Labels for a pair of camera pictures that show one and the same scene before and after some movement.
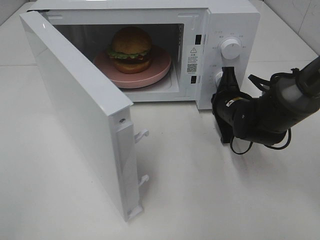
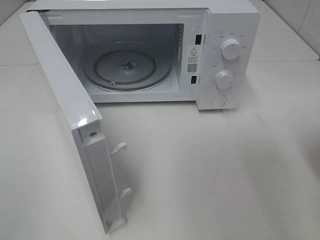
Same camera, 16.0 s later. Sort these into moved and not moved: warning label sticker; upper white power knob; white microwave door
Moved: white microwave door
Not moved: upper white power knob; warning label sticker
